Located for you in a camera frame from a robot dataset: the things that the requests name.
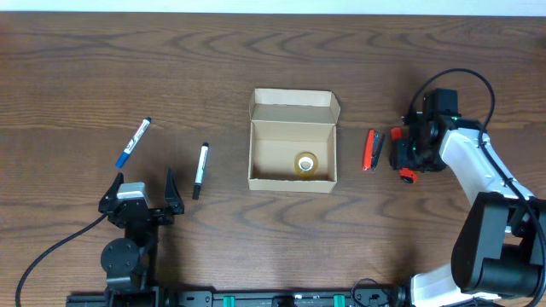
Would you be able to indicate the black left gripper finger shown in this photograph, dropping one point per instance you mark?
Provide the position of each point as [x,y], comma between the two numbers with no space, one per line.
[109,201]
[171,195]

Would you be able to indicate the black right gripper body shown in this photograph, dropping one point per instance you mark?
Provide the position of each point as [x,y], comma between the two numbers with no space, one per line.
[409,154]

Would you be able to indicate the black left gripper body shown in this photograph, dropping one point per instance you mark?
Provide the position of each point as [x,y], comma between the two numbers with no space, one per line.
[163,218]

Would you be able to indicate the black whiteboard marker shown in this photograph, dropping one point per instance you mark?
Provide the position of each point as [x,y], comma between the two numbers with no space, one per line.
[200,172]

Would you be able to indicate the red stapler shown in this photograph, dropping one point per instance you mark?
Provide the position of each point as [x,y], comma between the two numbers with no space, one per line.
[372,149]

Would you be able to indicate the blue whiteboard marker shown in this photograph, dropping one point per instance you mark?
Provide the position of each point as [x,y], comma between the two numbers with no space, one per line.
[125,155]

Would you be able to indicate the yellow clear tape roll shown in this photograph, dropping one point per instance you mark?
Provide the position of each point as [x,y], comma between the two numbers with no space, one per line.
[306,164]

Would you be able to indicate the red utility knife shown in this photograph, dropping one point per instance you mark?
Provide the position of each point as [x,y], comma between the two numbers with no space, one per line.
[399,159]

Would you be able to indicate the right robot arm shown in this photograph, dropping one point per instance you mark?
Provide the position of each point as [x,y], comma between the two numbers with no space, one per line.
[499,251]

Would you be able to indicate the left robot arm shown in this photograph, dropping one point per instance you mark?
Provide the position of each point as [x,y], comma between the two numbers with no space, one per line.
[130,261]

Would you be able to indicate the open cardboard box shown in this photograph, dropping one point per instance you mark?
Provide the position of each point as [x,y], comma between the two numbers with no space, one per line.
[285,123]

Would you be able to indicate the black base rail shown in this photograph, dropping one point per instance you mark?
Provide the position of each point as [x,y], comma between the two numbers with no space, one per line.
[373,296]

